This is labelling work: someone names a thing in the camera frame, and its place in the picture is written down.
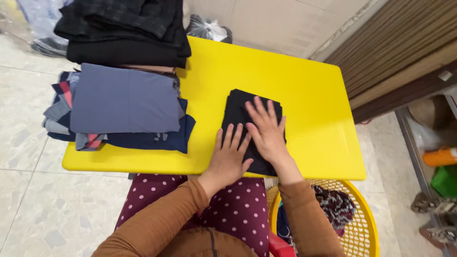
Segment person's left hand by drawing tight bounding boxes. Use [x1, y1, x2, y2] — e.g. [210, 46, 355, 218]
[205, 123, 255, 192]

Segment person's right hand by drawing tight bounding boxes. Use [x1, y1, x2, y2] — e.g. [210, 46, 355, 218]
[244, 96, 290, 167]

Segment small black garment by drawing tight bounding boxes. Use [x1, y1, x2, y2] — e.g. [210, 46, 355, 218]
[221, 89, 288, 178]

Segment maroon polka dot trousers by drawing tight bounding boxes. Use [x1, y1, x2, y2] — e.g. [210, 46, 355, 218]
[114, 173, 270, 257]

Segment yellow plastic table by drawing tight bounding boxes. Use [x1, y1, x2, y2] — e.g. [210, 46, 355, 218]
[61, 35, 368, 181]

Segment navy blue folded garment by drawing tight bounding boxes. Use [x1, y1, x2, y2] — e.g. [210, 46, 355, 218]
[47, 98, 196, 155]

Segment brown ribbed shirt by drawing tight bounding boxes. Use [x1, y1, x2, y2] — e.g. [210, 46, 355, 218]
[157, 226, 258, 257]

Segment blue crumpled garment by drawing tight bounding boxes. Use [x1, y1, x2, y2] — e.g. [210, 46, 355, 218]
[276, 201, 298, 250]

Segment dark patterned crumpled garment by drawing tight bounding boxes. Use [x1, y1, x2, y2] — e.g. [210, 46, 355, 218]
[311, 184, 358, 237]

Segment red plastic stool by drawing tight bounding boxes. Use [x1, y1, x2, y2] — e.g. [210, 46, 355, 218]
[268, 231, 298, 257]

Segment grey-blue folded garment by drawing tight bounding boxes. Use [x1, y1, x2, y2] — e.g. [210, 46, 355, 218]
[70, 63, 186, 135]

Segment black plastic bag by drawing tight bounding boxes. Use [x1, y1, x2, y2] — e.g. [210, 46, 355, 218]
[186, 14, 233, 45]

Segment yellow plastic laundry basket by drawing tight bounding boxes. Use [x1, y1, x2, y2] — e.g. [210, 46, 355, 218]
[266, 178, 380, 257]

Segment brown ribbed wooden door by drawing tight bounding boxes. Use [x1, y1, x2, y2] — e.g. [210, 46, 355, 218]
[323, 0, 457, 125]

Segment thick black folded garment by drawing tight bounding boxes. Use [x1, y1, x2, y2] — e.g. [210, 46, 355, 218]
[66, 38, 192, 69]

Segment metal shelf rack with items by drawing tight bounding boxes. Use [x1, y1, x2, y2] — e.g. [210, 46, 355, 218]
[394, 86, 457, 257]

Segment red grey striped folded garment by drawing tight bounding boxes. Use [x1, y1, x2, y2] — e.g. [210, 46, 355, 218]
[42, 71, 108, 152]

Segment dark grey textured folded garment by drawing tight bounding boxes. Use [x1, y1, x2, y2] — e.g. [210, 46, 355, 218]
[54, 0, 192, 50]

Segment clear plastic bag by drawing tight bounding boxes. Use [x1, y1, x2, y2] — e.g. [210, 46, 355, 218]
[14, 0, 74, 58]

